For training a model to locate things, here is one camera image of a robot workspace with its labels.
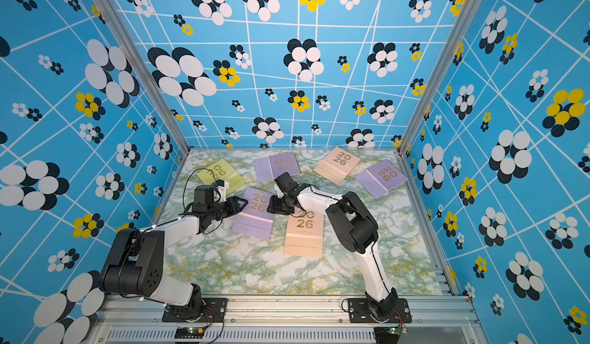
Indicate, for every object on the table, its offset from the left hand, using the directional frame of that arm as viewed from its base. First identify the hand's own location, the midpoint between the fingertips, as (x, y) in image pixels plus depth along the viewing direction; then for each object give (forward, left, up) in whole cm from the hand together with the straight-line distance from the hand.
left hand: (247, 201), depth 92 cm
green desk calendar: (+20, +17, -5) cm, 26 cm away
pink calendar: (+24, -39, -5) cm, 46 cm away
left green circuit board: (-43, +14, -10) cm, 46 cm away
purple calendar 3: (-7, -3, -4) cm, 9 cm away
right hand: (-1, -10, -5) cm, 11 cm away
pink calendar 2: (-12, -23, -6) cm, 27 cm away
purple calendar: (+23, -5, -7) cm, 24 cm away
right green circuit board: (-44, -49, -7) cm, 66 cm away
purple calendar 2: (+17, -60, -7) cm, 62 cm away
